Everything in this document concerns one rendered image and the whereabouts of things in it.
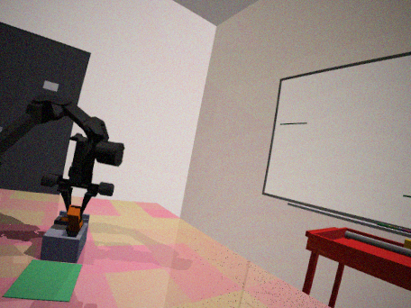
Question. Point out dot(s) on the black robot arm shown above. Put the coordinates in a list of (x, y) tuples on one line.
[(95, 146)]

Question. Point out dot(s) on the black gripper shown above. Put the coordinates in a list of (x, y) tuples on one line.
[(80, 176)]

